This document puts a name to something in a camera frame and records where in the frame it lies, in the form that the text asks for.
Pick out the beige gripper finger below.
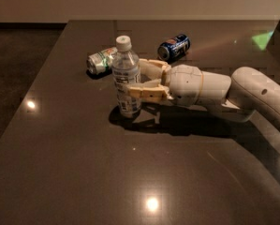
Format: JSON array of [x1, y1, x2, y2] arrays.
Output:
[[139, 59, 171, 86], [125, 79, 169, 104]]

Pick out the clear plastic water bottle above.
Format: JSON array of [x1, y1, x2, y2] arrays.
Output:
[[111, 36, 141, 118]]

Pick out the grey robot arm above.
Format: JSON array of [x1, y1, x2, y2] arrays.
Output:
[[125, 59, 280, 132]]

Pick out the blue soda can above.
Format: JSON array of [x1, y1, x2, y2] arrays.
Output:
[[157, 34, 191, 62]]

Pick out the silver green soda can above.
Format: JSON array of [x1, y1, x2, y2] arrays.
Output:
[[86, 47, 117, 75]]

